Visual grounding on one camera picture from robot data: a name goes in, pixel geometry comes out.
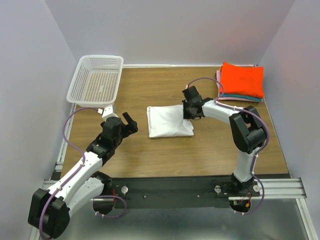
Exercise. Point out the aluminium frame rail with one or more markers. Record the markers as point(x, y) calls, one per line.
point(278, 188)

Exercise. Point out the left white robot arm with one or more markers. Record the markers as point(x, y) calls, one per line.
point(51, 209)

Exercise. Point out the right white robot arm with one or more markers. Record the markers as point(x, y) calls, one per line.
point(249, 131)

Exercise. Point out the teal folded t shirt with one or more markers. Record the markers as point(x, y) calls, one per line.
point(237, 97)

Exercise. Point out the orange folded t shirt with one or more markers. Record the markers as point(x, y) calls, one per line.
point(245, 81)

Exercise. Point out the left aluminium side rail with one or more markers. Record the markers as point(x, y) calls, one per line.
point(63, 148)

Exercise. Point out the white t shirt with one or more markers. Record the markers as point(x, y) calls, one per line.
point(167, 122)

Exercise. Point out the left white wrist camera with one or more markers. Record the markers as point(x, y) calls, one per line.
point(107, 112)

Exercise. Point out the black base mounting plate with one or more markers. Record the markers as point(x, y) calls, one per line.
point(174, 192)

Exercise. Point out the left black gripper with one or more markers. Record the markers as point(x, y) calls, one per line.
point(132, 127)

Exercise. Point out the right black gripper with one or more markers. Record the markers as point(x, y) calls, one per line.
point(185, 115)

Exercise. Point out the white plastic laundry basket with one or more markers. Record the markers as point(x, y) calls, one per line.
point(95, 82)

